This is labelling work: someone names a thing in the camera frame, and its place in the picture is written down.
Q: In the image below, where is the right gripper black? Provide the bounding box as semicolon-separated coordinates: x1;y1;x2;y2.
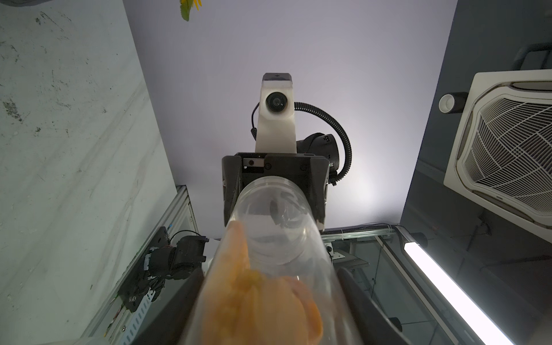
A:
221;152;330;231

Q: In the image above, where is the ceiling light tube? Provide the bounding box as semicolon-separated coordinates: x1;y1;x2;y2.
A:
404;242;513;344

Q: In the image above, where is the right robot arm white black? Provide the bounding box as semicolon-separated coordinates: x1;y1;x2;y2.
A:
222;102;352;231

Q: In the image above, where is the ceiling air conditioner vent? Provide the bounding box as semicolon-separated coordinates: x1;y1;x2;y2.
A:
444;69;551;242

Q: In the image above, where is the clear jar with cookies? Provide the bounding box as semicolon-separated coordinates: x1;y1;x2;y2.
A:
180;176;362;344

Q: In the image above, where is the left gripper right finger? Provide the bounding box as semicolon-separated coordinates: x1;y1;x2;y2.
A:
336;268;411;345

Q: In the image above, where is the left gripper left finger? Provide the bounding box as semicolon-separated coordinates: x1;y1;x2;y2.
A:
131;268;204;344

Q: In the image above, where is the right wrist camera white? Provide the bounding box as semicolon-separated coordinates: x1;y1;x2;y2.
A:
255;73;297;154

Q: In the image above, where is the aluminium mounting rail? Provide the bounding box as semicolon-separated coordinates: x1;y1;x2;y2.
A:
82;185;199;344

